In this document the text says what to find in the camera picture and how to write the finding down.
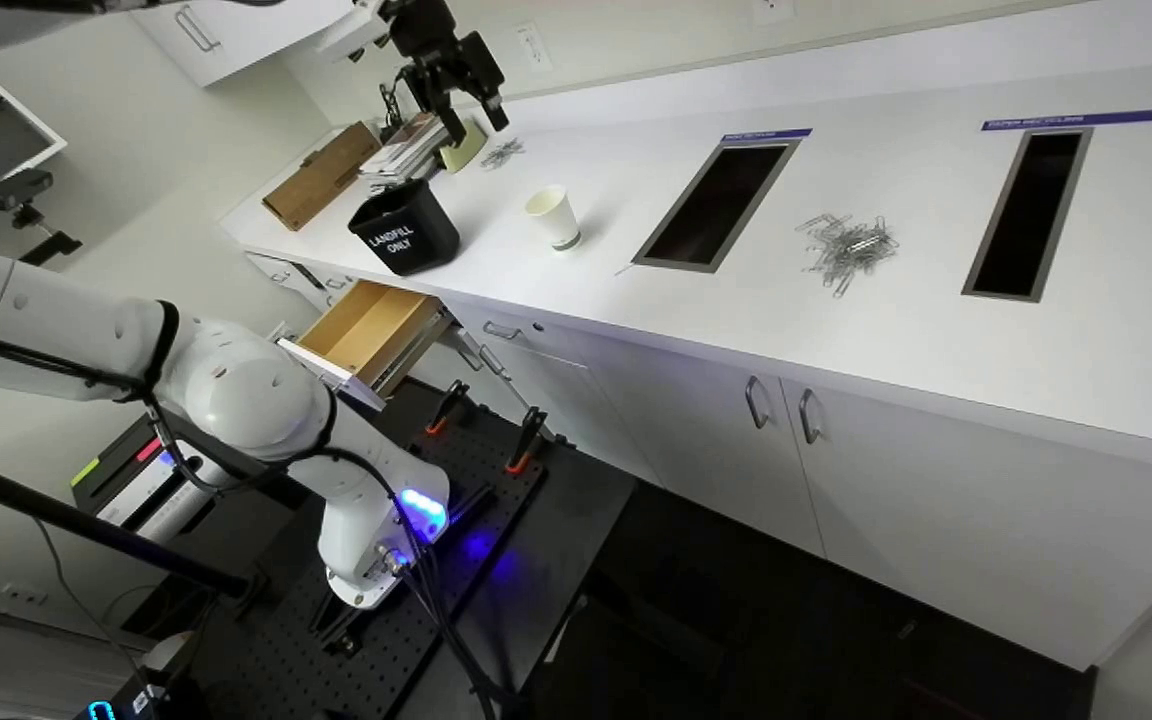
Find white paper cup green stripe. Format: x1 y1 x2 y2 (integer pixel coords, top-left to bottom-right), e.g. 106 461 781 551
525 184 583 254

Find pale yellow sponge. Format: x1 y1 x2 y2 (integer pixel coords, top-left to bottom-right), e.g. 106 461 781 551
437 120 492 175

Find stacked grey trays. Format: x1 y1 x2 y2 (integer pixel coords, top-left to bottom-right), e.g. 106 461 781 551
355 107 454 187

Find brown cardboard box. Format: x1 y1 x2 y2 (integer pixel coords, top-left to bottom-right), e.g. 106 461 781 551
258 120 383 234

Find open wooden drawer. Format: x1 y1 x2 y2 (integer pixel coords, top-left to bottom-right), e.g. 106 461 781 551
275 274 454 413

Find metal framed counter trash opening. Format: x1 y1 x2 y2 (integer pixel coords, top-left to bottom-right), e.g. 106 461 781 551
960 123 1096 308
626 135 802 274

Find blue label strip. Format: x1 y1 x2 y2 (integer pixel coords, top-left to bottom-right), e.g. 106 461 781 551
716 123 817 147
979 107 1152 135

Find black red table clamp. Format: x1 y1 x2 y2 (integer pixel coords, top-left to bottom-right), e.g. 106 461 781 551
418 377 473 445
500 403 553 479

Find robot control box with buttons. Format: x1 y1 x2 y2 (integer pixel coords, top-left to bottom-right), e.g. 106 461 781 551
63 413 233 542

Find black perforated robot table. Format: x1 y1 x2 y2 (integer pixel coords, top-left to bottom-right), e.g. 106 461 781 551
118 377 639 720

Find black metal pole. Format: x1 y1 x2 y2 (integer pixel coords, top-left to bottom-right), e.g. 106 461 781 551
0 445 256 601

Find black device with blue light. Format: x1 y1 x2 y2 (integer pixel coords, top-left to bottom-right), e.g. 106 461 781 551
72 629 206 720

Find white counter cabinet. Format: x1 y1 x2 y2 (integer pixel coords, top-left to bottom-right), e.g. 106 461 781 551
220 0 1152 675

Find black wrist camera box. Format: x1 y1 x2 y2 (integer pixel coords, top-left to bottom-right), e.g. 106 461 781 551
461 31 513 95

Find black cabinet door handle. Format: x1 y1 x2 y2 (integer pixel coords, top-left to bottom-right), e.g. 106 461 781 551
741 370 781 431
790 383 826 447

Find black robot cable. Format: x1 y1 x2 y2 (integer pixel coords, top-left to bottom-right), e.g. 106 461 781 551
285 445 525 720

